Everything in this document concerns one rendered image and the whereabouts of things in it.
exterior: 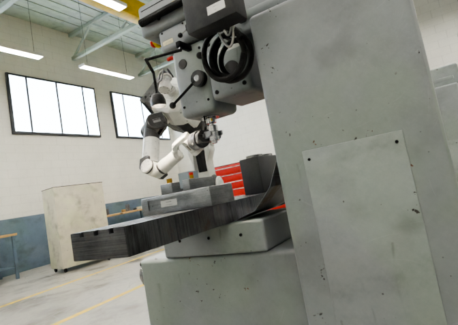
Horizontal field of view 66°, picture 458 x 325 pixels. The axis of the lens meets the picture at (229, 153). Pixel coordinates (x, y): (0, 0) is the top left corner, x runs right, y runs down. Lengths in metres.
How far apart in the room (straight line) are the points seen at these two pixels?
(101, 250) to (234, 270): 0.57
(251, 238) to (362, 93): 0.64
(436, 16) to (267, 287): 9.96
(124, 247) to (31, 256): 8.58
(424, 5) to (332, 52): 9.84
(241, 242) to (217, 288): 0.23
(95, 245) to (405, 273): 0.87
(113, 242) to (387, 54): 0.93
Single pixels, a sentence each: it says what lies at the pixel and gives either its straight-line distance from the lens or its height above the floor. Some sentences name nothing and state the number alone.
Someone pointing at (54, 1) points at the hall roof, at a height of 6.20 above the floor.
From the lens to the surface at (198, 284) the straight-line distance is 1.55.
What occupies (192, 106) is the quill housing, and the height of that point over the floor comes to 1.35.
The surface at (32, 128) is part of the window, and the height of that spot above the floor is 3.29.
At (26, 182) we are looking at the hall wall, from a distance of 9.63.
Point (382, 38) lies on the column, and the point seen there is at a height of 1.32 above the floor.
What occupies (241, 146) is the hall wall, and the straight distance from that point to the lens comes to 11.81.
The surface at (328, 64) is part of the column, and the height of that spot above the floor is 1.30.
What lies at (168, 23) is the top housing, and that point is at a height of 1.74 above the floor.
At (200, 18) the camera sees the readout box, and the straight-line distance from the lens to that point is 1.27.
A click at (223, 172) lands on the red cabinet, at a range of 6.94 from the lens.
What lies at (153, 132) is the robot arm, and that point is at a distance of 1.99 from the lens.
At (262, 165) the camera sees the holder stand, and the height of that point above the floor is 1.06.
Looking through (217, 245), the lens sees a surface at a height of 0.76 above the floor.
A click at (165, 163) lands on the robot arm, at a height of 1.16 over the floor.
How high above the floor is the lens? 0.97
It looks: 6 degrees up
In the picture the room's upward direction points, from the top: 10 degrees counter-clockwise
